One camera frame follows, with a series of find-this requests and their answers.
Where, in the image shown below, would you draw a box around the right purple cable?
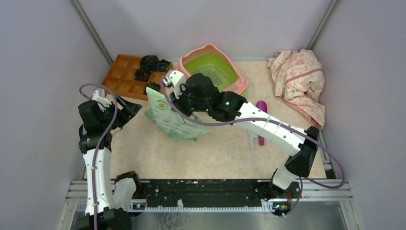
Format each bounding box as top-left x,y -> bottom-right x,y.
159,76 -> 347,219

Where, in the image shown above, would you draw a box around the purple plastic scoop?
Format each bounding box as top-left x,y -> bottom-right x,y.
255,100 -> 268,146

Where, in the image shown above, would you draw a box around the orange compartment tray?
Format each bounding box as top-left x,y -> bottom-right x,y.
102,54 -> 173,101

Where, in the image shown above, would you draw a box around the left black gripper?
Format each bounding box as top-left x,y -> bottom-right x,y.
101,94 -> 142,130

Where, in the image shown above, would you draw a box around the cream pink printed jacket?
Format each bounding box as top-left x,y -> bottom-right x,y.
266,49 -> 326,129

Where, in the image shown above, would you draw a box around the green litter pellets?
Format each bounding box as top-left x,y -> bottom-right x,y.
191,65 -> 233,85

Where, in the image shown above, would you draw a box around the green cat litter bag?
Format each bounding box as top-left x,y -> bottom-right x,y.
145,87 -> 209,141

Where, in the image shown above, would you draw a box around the black part with green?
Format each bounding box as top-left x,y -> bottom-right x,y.
158,59 -> 171,72

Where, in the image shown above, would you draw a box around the green and pink litter box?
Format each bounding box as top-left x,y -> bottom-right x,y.
176,44 -> 248,96

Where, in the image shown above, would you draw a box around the black small part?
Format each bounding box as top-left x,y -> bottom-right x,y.
135,69 -> 151,82

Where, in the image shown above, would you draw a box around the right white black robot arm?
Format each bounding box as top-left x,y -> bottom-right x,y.
161,70 -> 319,197

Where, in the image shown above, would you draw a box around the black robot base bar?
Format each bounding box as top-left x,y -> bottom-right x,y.
131,179 -> 300,209

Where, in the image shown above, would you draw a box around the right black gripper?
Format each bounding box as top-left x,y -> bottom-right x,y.
169,83 -> 210,119

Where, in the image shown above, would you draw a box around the black round part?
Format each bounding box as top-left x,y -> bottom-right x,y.
140,55 -> 159,72

